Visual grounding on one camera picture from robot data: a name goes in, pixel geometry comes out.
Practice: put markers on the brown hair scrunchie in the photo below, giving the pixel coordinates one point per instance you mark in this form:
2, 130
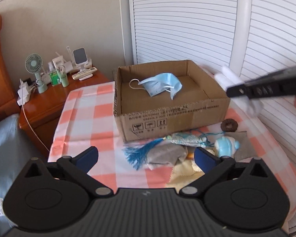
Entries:
229, 125

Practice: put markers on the phone on white stand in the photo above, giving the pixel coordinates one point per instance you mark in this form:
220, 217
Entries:
82, 61

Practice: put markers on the small orange tube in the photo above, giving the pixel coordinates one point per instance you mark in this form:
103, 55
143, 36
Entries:
190, 156

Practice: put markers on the white power strip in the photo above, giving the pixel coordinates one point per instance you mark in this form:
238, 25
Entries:
24, 92

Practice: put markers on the white louvered door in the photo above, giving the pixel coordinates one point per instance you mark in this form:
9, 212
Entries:
251, 37

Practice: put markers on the green bottle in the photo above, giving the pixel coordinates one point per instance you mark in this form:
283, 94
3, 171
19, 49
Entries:
63, 78

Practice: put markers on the grey blue bedding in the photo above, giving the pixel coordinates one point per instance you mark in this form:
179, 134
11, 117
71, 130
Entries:
15, 151

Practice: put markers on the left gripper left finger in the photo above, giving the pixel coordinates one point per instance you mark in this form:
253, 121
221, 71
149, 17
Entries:
77, 168

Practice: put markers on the blue surgical mask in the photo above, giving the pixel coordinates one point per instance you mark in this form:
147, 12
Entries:
155, 85

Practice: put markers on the white box with label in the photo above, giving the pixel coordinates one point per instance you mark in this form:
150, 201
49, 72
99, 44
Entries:
59, 64

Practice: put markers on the floral sachet with blue tassel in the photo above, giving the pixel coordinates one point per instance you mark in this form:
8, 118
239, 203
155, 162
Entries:
136, 154

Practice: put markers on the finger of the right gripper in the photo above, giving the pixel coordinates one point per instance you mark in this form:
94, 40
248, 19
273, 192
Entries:
243, 89

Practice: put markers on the yellow cloth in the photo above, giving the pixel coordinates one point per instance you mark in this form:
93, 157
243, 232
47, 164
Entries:
184, 173

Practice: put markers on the grey pouch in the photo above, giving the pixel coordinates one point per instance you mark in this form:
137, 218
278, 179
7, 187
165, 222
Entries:
165, 155
246, 149

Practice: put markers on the white remote control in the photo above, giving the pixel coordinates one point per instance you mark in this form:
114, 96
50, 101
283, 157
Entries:
83, 73

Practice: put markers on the green desk fan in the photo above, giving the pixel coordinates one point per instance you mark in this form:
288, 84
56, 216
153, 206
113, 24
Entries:
34, 65

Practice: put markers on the white tissue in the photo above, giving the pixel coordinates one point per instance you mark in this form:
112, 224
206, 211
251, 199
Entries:
228, 78

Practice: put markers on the cardboard box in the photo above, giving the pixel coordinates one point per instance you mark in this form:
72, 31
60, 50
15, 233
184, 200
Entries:
200, 102

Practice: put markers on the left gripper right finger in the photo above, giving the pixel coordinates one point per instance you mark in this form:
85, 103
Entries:
214, 169

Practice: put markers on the pink checkered tablecloth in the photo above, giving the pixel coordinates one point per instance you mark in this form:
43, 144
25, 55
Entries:
87, 120

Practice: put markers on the wooden nightstand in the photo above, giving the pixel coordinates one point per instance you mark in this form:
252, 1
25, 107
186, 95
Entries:
39, 117

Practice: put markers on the green tissue pack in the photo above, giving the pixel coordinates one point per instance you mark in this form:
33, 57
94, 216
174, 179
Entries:
54, 78

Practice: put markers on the blue round plush toy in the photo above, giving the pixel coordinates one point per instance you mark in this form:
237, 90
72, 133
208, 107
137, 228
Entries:
226, 146

